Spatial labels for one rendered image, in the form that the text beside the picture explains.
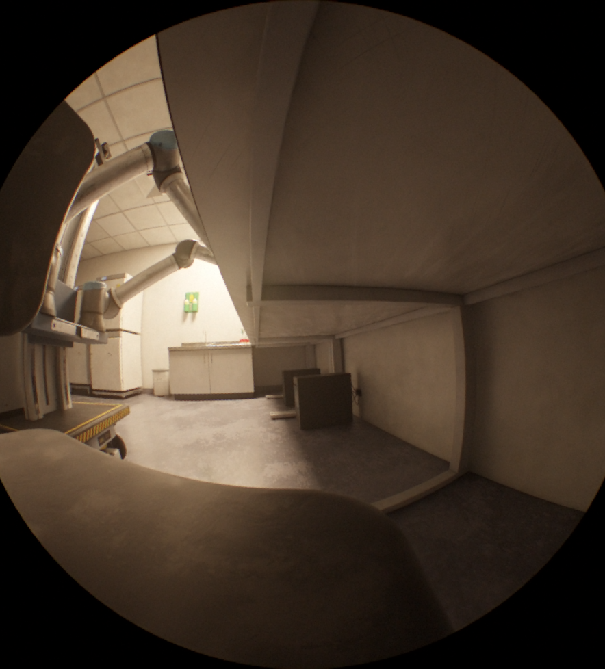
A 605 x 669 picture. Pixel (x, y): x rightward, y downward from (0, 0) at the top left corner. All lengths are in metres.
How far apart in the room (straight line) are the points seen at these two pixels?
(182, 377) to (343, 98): 3.15
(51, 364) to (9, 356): 0.26
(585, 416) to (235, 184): 0.93
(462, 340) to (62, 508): 0.93
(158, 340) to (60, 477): 3.83
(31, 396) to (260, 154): 1.13
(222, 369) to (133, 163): 2.65
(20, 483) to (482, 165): 0.47
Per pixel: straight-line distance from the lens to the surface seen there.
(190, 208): 0.85
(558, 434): 0.87
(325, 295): 0.55
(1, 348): 1.23
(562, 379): 0.83
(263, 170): 0.17
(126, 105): 2.61
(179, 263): 1.43
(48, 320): 0.96
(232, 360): 3.00
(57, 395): 1.36
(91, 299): 1.33
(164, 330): 3.95
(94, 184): 0.84
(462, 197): 0.31
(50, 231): 0.41
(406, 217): 0.32
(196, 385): 3.12
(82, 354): 4.16
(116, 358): 3.58
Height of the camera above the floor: 0.56
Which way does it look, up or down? 5 degrees up
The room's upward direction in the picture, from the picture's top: 4 degrees counter-clockwise
